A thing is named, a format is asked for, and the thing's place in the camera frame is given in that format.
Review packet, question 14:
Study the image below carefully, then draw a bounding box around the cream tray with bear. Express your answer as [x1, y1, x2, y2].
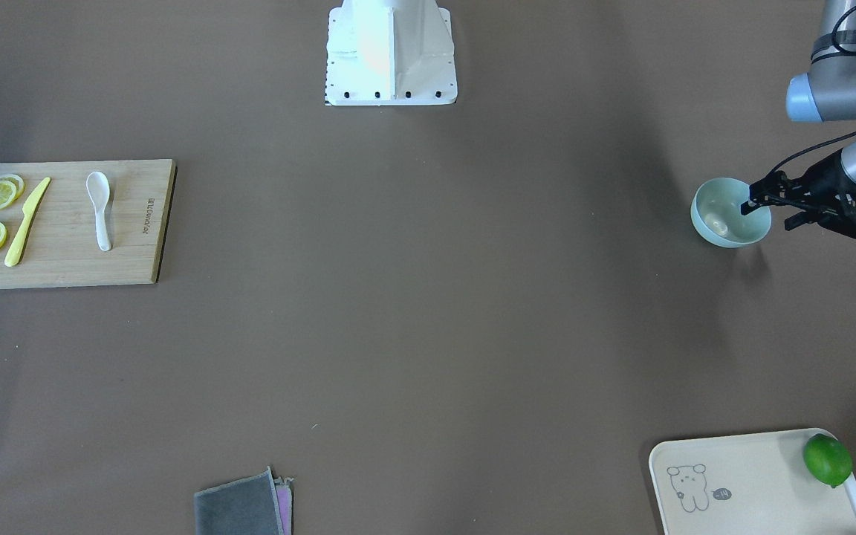
[648, 429, 856, 534]

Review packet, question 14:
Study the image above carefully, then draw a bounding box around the grey folded cloth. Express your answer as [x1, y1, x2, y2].
[194, 467, 294, 534]

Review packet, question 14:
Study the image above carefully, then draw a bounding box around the white ceramic spoon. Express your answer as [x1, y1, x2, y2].
[85, 172, 111, 253]

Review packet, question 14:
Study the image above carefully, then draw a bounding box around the light green bowl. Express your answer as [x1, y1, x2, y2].
[690, 177, 773, 248]

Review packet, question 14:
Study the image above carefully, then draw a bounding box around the yellow plastic knife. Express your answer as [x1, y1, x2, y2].
[4, 177, 52, 268]

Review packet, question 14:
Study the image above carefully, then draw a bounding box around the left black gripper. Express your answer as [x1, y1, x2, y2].
[740, 152, 856, 239]

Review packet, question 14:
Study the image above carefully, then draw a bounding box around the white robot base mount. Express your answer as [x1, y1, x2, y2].
[324, 1, 458, 106]

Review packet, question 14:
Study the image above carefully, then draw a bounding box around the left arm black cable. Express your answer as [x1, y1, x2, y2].
[766, 0, 856, 187]

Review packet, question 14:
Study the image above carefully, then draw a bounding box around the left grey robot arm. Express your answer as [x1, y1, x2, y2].
[739, 1, 856, 239]

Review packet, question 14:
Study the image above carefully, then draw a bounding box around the bamboo cutting board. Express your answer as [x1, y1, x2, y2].
[0, 159, 176, 289]

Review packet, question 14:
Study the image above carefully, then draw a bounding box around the green lime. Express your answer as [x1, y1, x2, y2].
[802, 433, 853, 488]

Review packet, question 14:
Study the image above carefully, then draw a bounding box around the hidden rear lemon slice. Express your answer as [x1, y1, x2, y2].
[0, 174, 26, 198]

